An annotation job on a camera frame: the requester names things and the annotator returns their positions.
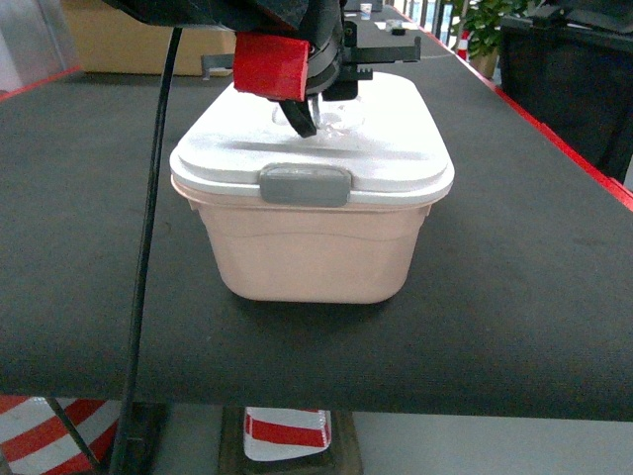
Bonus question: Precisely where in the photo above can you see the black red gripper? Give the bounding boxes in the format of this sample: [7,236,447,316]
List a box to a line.
[232,1,421,138]

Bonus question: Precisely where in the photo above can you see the white box lid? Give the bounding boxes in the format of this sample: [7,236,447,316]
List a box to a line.
[170,72,455,208]

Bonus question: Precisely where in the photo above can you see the pink plastic box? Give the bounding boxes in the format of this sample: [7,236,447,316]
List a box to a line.
[171,180,430,304]

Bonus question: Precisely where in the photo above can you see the cardboard box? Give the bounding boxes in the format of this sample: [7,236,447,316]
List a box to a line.
[60,1,235,76]

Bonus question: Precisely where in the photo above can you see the white paper cup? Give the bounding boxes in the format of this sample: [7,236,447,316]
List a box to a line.
[359,3,373,21]

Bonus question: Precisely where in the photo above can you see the potted green plant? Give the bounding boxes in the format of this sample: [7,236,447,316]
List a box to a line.
[444,0,540,79]

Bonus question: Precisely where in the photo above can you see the black table mat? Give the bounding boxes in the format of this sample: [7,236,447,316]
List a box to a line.
[1,36,632,421]

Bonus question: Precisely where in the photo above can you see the red white traffic cone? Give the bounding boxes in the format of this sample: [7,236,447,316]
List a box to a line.
[217,406,365,475]

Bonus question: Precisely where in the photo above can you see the black cable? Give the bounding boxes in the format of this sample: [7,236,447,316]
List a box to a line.
[107,27,184,475]

